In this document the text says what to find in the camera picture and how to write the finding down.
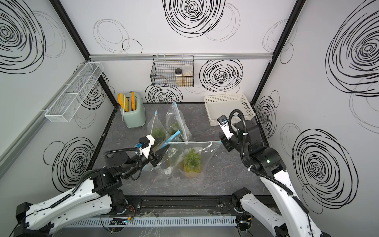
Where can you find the white wire shelf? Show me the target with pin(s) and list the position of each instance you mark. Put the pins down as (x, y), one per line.
(83, 90)

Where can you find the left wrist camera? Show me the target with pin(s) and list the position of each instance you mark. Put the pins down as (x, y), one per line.
(144, 145)

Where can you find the black lid spice jar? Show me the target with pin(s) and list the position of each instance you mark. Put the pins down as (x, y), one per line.
(179, 77)

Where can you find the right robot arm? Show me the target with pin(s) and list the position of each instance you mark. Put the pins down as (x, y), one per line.
(247, 137)

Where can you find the mint green toaster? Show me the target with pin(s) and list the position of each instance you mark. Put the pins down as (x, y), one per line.
(135, 118)

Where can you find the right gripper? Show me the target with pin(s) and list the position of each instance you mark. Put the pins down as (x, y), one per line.
(225, 141)

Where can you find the yellow toast slice left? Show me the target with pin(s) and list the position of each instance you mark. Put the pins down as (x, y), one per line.
(123, 101)

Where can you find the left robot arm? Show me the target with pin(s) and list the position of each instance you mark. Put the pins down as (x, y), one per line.
(97, 193)

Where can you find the black wire basket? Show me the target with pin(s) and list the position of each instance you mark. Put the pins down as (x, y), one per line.
(164, 65)

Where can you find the orange toast slice right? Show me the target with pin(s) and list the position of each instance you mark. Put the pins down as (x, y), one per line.
(133, 101)

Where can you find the white lid jar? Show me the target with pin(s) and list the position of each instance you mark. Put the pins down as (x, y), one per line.
(187, 75)

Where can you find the white plastic basket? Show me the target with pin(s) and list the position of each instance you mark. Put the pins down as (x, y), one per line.
(218, 105)

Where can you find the pineapple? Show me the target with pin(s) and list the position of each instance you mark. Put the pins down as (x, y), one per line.
(192, 164)

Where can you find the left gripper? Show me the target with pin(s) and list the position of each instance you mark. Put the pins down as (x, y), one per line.
(151, 158)

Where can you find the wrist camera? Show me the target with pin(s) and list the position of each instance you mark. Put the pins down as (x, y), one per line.
(224, 125)
(144, 145)

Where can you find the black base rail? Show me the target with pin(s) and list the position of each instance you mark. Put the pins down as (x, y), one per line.
(177, 203)

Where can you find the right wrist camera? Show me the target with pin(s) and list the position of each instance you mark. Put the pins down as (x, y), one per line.
(224, 125)

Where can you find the grey cable duct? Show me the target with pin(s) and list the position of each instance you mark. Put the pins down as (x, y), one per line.
(192, 221)

